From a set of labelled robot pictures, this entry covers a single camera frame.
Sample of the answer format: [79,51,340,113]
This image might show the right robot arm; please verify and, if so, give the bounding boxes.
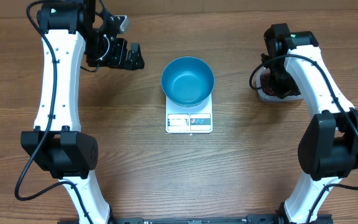
[255,23,358,223]

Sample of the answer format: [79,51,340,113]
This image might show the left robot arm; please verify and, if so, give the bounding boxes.
[21,1,145,223]

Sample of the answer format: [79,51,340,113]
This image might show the teal metal bowl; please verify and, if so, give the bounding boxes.
[161,57,215,107]

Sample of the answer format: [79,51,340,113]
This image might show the clear plastic food container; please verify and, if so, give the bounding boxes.
[256,68,303,103]

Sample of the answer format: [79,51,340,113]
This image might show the red beans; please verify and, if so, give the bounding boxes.
[260,73,273,96]

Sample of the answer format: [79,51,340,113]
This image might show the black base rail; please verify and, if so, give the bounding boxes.
[57,213,334,224]

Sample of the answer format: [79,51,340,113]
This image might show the white digital kitchen scale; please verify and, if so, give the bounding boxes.
[165,95,213,134]

